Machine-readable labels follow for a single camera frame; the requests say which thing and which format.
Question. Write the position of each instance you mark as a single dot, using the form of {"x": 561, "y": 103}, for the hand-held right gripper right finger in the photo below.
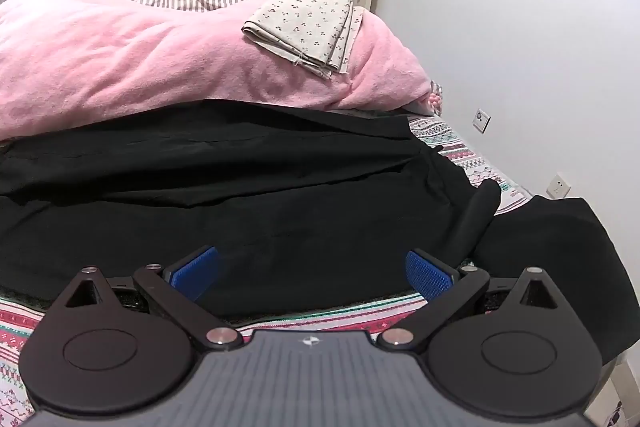
{"x": 426, "y": 274}

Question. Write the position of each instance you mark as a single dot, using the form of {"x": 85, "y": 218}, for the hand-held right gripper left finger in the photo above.
{"x": 194, "y": 274}

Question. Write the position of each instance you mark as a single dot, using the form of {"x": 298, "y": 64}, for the black pants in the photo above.
{"x": 225, "y": 202}

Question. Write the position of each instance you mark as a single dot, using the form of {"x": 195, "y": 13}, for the patterned striped bed sheet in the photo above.
{"x": 465, "y": 157}

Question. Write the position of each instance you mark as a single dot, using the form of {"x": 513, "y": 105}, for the black cloth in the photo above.
{"x": 555, "y": 267}

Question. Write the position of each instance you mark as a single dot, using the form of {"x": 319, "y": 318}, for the folded floral cloth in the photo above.
{"x": 305, "y": 29}

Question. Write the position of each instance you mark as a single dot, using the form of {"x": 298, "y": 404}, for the white wall socket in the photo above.
{"x": 558, "y": 187}
{"x": 481, "y": 120}

